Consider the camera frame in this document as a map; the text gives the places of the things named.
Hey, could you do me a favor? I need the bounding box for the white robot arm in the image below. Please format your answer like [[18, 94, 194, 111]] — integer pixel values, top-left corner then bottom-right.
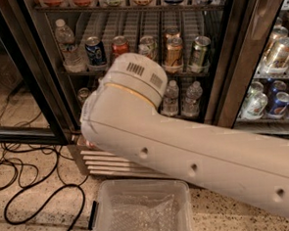
[[80, 53, 289, 218]]

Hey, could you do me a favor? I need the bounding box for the clear water bottle bottom shelf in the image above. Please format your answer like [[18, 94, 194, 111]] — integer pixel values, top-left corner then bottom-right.
[[161, 80, 179, 116]]

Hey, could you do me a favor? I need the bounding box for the clear water bottle shelf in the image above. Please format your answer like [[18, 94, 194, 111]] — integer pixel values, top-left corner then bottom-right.
[[55, 19, 86, 73], [161, 80, 179, 116]]

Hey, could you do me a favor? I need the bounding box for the green white can bottom shelf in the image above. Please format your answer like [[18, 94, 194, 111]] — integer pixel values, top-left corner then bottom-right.
[[77, 88, 91, 106]]

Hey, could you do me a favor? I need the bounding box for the white green soda can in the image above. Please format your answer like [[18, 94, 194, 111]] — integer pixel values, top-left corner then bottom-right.
[[138, 35, 158, 61]]

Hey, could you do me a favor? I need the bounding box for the red coca cola can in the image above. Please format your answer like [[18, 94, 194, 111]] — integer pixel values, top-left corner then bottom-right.
[[111, 35, 129, 60]]

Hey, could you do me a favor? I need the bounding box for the gold orange soda can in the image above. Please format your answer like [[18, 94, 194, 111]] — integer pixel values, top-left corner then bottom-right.
[[163, 37, 183, 73]]

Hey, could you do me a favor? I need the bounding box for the blue pepsi can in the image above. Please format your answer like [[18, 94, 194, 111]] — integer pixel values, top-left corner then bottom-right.
[[85, 36, 107, 67]]

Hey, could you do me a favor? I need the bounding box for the rear gold soda can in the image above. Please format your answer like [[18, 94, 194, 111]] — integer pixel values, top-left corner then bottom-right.
[[163, 26, 181, 41]]

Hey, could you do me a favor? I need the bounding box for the clear water bottle middle shelf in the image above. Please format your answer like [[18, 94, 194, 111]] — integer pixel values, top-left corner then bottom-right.
[[55, 19, 86, 73]]

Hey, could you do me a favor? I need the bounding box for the stainless steel fridge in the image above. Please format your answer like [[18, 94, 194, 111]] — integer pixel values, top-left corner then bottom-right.
[[0, 0, 289, 189]]

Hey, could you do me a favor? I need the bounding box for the right glass fridge door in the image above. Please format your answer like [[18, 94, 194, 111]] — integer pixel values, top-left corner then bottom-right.
[[205, 0, 289, 138]]

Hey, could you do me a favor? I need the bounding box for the open glass fridge door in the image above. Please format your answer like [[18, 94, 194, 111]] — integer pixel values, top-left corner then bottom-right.
[[0, 0, 72, 145]]

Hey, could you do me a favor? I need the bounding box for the orange can top shelf left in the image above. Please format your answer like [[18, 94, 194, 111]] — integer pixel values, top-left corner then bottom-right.
[[39, 0, 67, 8]]

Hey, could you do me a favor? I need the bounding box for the clear water bottle bottom right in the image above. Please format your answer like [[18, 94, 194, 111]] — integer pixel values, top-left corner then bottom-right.
[[181, 81, 203, 117]]

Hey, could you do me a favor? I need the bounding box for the clear plastic bin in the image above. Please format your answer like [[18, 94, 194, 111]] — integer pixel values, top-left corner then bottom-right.
[[91, 179, 193, 231]]

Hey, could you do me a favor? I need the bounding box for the bubble wrap sheet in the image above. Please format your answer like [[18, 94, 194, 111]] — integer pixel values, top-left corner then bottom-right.
[[109, 194, 178, 231]]

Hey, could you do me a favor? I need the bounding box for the black cable on floor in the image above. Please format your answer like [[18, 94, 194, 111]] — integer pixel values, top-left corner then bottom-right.
[[0, 49, 93, 231]]

